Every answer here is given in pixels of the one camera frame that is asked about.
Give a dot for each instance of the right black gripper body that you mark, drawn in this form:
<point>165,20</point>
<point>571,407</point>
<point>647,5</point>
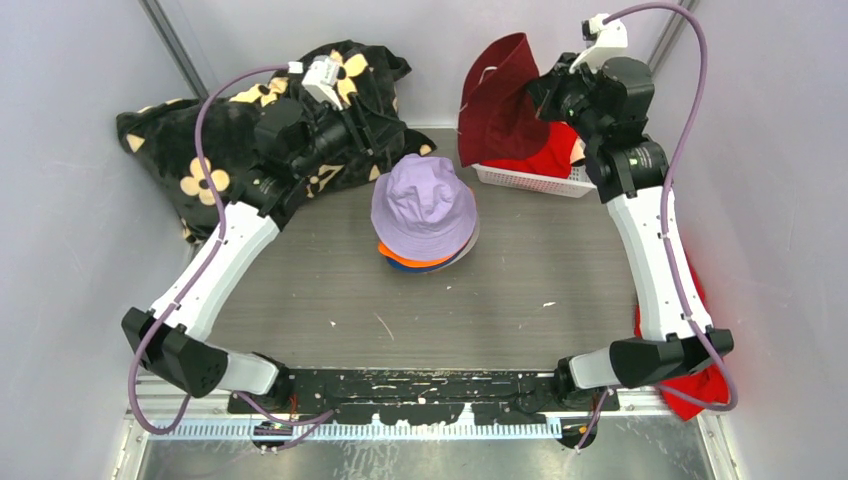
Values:
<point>570,94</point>

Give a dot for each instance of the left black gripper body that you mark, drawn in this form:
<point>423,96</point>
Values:
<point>360,136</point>

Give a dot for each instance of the maroon bucket hat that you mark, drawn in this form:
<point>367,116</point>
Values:
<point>497,119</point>

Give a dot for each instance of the white plastic basket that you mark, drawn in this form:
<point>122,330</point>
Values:
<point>576,185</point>

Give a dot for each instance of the lilac bucket hat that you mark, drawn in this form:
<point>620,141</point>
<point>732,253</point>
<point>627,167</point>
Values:
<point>414,169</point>

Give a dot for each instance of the blue bucket hat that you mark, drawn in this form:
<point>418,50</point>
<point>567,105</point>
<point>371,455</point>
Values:
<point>420,269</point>

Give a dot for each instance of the orange bucket hat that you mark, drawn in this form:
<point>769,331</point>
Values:
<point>422,225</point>

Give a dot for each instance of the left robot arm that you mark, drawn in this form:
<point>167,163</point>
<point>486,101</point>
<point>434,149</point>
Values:
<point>292,146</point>

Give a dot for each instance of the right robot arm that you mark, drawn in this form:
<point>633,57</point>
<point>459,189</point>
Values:
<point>608,110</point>

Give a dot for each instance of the beige bucket hat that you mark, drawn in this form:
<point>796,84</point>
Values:
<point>577,155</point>

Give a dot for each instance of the red bucket hat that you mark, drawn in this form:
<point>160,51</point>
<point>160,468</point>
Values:
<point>552,160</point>

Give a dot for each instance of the black blanket with cream flowers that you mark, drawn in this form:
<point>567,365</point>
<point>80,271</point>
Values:
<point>161,137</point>

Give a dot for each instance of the red cloth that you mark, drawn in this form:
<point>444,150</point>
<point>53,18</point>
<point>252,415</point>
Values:
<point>708,386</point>

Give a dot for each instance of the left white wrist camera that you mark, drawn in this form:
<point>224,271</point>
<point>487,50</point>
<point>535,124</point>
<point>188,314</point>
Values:
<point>319,79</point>

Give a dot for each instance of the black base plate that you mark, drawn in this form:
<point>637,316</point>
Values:
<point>423,397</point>

